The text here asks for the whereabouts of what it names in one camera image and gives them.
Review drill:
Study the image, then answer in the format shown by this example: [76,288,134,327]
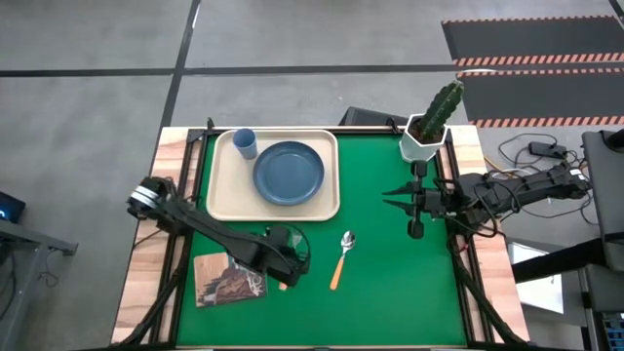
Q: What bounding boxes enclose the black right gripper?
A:
[382,159,459,241]

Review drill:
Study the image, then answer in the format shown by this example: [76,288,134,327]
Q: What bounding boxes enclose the dark blue plate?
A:
[252,140,326,207]

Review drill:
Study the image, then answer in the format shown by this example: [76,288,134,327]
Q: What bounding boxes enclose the blue plastic cup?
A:
[231,127,258,161]

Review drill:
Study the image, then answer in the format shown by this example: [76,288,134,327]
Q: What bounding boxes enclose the beige plastic tray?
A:
[205,128,341,222]

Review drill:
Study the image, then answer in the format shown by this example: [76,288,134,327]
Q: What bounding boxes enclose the white hexagonal plant pot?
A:
[398,113,449,164]

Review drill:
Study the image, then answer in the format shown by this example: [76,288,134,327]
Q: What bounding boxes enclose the black equipment box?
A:
[338,105,409,129]

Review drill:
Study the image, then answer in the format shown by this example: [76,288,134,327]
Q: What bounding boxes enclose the green cactus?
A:
[419,80,465,142]

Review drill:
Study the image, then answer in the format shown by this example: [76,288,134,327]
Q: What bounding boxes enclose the black power adapter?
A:
[528,140,569,160]

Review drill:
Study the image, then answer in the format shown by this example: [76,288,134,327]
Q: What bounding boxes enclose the white paper sheet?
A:
[506,242,566,316]

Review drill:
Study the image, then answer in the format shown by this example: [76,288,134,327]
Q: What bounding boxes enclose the black hazard striped floor mat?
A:
[441,15,624,68]
[455,67,624,129]

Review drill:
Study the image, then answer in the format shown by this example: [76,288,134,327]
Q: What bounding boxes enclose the dark grey cart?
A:
[582,129,624,274]

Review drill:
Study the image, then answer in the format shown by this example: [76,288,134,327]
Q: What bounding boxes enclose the grey metal desk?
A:
[0,218,79,351]

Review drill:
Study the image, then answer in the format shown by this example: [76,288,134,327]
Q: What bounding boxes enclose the black screen device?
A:
[0,190,27,224]

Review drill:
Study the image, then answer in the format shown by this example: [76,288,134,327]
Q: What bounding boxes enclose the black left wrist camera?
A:
[265,225,293,250]

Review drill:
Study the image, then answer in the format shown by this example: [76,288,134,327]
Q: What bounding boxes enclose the spoon with wooden handle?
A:
[329,229,357,293]

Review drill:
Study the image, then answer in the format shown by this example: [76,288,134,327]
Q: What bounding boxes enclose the black floor cable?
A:
[496,132,602,226]

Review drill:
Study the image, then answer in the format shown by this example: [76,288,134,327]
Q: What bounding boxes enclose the black aluminium rig frame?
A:
[111,116,530,351]

